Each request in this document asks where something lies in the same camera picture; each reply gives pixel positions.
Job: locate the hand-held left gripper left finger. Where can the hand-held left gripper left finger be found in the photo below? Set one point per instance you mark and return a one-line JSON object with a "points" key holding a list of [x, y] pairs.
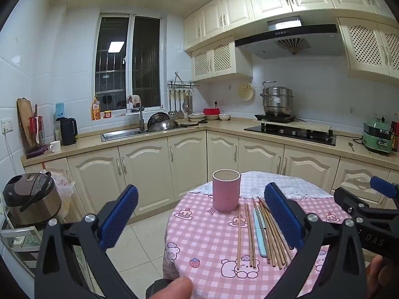
{"points": [[118, 218]]}

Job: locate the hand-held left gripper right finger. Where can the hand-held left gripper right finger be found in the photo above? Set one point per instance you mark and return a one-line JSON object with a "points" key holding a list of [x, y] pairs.
{"points": [[282, 218]]}

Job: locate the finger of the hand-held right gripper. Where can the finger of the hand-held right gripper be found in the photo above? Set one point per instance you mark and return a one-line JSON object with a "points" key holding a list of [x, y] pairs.
{"points": [[349, 201], [385, 187]]}

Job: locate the light blue sheathed knife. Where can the light blue sheathed knife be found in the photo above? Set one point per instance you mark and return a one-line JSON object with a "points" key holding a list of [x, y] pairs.
{"points": [[260, 233]]}

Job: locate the pink cup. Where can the pink cup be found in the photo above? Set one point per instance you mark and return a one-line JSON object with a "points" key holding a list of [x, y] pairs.
{"points": [[226, 193]]}

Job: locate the person's right hand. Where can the person's right hand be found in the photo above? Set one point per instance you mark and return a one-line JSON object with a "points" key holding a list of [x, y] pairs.
{"points": [[377, 274]]}

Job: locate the person's left hand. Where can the person's left hand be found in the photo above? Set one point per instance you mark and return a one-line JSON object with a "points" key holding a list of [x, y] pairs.
{"points": [[174, 289]]}

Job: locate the white fringed cloth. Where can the white fringed cloth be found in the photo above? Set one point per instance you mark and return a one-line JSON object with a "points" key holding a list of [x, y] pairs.
{"points": [[252, 183]]}

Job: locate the green kitchen appliance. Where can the green kitchen appliance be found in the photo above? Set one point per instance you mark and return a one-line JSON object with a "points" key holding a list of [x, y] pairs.
{"points": [[377, 138]]}

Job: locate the dark sauce bottle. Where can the dark sauce bottle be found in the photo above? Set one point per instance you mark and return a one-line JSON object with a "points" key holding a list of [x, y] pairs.
{"points": [[396, 137]]}

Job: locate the metal spoon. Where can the metal spoon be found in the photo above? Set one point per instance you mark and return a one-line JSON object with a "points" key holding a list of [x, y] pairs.
{"points": [[351, 146]]}

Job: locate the cream lower cabinets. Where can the cream lower cabinets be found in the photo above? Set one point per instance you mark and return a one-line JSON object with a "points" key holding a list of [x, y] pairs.
{"points": [[149, 168]]}

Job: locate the plastic bag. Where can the plastic bag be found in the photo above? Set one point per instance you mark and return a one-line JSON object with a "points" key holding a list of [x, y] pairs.
{"points": [[64, 190]]}

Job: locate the pink checkered tablecloth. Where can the pink checkered tablecloth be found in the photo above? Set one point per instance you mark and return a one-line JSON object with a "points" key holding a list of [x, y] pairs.
{"points": [[202, 239]]}

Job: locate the steel sink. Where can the steel sink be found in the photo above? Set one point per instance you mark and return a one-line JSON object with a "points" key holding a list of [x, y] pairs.
{"points": [[120, 135]]}

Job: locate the rice cooker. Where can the rice cooker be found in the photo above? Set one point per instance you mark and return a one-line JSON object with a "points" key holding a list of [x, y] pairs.
{"points": [[29, 196]]}

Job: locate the white mug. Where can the white mug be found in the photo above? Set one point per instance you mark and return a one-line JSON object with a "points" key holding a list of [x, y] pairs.
{"points": [[55, 146]]}

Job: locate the black electric kettle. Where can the black electric kettle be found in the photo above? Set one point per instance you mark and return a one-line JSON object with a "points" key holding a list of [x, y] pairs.
{"points": [[68, 130]]}

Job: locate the black induction cooker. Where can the black induction cooker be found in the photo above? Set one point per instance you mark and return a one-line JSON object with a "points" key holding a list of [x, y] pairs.
{"points": [[274, 117]]}

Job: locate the metal faucet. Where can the metal faucet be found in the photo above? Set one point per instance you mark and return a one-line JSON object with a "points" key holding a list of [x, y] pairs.
{"points": [[141, 120]]}

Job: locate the metal wok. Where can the metal wok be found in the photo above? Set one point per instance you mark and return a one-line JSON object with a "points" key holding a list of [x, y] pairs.
{"points": [[163, 126]]}

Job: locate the metal shelf rack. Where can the metal shelf rack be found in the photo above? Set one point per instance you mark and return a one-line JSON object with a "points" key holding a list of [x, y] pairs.
{"points": [[18, 243]]}

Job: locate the small yellow box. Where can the small yellow box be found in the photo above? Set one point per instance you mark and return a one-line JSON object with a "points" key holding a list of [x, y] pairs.
{"points": [[108, 114]]}

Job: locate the purple item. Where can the purple item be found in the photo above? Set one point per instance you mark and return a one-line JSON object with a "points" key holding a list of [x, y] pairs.
{"points": [[37, 152]]}

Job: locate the metal colander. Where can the metal colander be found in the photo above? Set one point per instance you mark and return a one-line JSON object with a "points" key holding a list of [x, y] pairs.
{"points": [[157, 119]]}

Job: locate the yellow bottle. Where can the yellow bottle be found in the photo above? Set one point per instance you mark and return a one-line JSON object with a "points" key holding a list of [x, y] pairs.
{"points": [[96, 109]]}

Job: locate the white bowl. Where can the white bowl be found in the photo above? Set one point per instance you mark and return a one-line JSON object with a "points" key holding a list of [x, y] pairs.
{"points": [[225, 116], [212, 117]]}

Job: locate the flat black pan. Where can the flat black pan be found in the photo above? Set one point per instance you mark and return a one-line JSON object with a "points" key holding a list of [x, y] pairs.
{"points": [[188, 124]]}

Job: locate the pink white windowsill item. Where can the pink white windowsill item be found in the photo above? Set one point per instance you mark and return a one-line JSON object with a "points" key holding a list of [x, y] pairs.
{"points": [[134, 101]]}

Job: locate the steel steamer pot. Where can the steel steamer pot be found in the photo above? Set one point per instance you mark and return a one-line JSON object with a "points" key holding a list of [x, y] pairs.
{"points": [[277, 99]]}

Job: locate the red utensil holder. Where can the red utensil holder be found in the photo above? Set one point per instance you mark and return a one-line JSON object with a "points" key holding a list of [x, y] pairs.
{"points": [[36, 130]]}

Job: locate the blue white container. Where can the blue white container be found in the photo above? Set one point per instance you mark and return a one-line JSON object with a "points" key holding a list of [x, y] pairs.
{"points": [[59, 110]]}

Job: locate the round yellow steamer plate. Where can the round yellow steamer plate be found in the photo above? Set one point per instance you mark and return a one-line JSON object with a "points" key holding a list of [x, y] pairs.
{"points": [[246, 91]]}

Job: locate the hanging metal ladle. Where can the hanging metal ladle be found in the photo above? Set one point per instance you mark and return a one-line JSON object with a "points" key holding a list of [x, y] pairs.
{"points": [[186, 102]]}

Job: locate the wooden cutting board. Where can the wooden cutting board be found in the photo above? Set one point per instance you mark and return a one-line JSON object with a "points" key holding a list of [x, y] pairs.
{"points": [[25, 115]]}

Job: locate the large lattice door cabinet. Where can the large lattice door cabinet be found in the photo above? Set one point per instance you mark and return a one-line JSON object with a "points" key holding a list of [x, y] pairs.
{"points": [[364, 46]]}

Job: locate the window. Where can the window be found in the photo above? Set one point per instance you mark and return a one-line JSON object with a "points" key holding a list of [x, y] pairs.
{"points": [[143, 62]]}

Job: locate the small lattice door cabinet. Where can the small lattice door cabinet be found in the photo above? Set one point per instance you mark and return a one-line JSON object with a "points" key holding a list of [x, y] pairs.
{"points": [[218, 59]]}

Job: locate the range hood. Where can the range hood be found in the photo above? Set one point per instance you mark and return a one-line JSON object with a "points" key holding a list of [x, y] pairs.
{"points": [[280, 40]]}

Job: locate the wall utensil rack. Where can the wall utensil rack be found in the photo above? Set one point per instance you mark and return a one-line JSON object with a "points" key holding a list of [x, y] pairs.
{"points": [[183, 84]]}

